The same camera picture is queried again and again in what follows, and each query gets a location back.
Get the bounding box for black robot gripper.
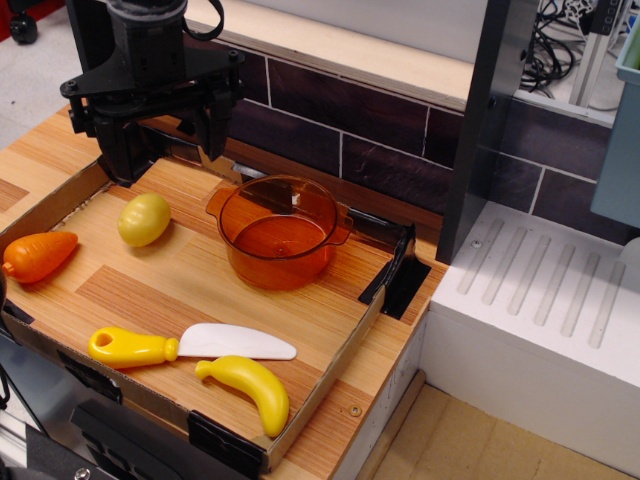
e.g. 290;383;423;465
60;1;244;187

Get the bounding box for yellow plastic toy banana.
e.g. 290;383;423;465
195;355;290;438

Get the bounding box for orange transparent plastic pot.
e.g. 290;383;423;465
206;175;353;291

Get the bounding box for yellow green toy potato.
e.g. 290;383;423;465
117;193;171;247

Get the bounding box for black caster wheel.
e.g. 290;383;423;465
9;12;38;45

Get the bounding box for orange toy carrot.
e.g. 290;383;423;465
1;231;78;284

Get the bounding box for brass screw in table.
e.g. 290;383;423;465
349;405;362;417

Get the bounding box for white dish drying rack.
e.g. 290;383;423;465
421;204;639;474

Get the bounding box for teal plastic bin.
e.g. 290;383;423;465
591;19;639;228

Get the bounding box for yellow handled white toy knife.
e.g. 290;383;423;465
87;323;297;370

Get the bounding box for dark grey vertical post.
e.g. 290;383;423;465
436;0;538;264

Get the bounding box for bundle of black cables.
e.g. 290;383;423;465
519;0;594;94

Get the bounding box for aluminium frame rail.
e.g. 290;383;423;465
567;0;626;107

